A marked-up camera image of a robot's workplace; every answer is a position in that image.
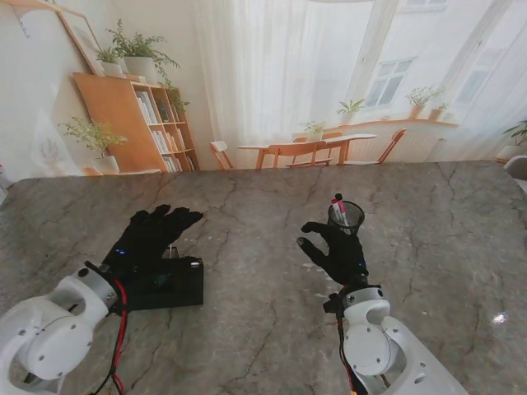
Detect red black left arm cable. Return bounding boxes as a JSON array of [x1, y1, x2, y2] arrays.
[[88, 279, 129, 395]]

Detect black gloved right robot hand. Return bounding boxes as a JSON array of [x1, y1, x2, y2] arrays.
[[296, 221, 369, 287]]

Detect printed room scene backdrop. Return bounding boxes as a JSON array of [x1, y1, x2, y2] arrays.
[[0, 0, 527, 180]]

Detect red black arm cable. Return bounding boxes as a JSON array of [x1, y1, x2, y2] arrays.
[[335, 306, 366, 395], [88, 279, 129, 395]]

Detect black mesh desk organizer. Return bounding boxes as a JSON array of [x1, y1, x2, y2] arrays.
[[117, 245, 206, 312]]

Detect red black right arm cable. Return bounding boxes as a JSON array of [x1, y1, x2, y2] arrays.
[[335, 306, 366, 395]]

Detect black mesh pen cup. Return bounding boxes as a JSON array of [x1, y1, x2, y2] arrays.
[[328, 200, 366, 238]]

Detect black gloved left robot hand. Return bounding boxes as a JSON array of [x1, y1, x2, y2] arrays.
[[100, 204, 204, 281]]

